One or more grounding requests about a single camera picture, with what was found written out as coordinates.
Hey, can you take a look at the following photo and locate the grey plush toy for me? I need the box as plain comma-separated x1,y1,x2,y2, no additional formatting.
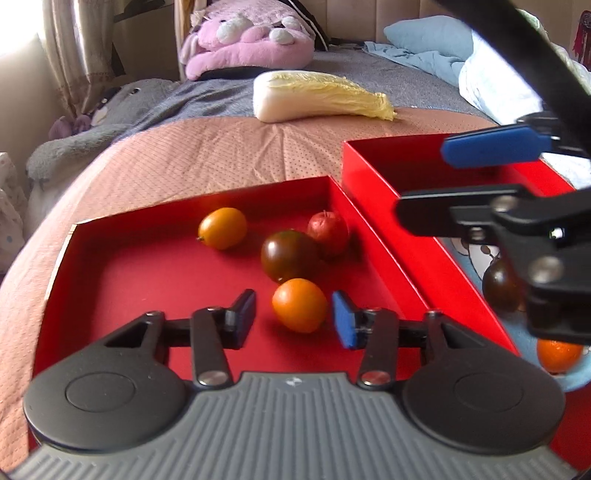
25,78,176,185

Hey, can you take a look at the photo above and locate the pink plush toy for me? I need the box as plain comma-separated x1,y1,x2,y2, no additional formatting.
179,0,315,82

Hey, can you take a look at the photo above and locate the white dotted cloth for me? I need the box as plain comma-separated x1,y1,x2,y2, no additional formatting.
0,152,29,260

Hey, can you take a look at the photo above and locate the black cable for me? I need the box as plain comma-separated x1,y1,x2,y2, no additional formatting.
434,0,591,116

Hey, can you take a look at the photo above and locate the yellow-orange kumquat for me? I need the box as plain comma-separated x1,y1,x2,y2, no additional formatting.
198,207,247,251

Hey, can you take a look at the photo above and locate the beige padded headboard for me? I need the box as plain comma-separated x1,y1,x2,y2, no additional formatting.
314,0,445,48

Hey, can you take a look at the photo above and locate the orange kumquat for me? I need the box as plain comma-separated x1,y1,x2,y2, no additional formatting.
271,278,328,334
537,338,585,375

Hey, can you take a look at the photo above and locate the red hanging ornament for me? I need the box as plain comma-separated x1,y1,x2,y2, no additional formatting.
571,13,591,71

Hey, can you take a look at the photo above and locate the napa cabbage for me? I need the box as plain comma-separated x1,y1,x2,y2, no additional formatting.
253,71,397,123

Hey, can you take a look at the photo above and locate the shallow red box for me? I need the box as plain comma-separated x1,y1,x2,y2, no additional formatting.
28,175,522,446

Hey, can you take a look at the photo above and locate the red box with printed bottom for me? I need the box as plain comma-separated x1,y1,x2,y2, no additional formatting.
342,134,591,476

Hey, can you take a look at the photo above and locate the beige curtain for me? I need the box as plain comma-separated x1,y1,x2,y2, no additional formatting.
44,0,126,121

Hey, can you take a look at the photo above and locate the small purple plush toy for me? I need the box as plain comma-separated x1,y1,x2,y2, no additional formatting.
50,114,93,140

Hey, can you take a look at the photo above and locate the light blue blanket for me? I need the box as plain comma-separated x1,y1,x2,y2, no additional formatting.
364,41,468,88

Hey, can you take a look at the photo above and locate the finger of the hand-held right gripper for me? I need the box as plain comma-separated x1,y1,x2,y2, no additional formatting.
396,185,591,345
441,111,591,168

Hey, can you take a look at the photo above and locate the grey blanket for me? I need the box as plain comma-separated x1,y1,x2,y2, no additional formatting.
115,48,485,140

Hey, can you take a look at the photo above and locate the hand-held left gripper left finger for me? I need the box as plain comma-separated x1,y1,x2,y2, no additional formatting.
104,289,257,388

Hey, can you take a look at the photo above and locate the small red apple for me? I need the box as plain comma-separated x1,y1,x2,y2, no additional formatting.
307,210,350,258

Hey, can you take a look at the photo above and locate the light blue pillow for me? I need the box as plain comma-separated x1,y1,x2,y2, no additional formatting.
384,15,477,62

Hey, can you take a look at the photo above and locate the white duvet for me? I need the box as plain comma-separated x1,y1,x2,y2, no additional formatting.
458,44,591,188

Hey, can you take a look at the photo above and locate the dark brown tomato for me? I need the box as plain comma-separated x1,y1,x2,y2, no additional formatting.
481,258,527,315
261,229,320,283

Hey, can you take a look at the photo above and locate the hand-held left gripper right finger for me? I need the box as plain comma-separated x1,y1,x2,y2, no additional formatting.
332,291,486,388

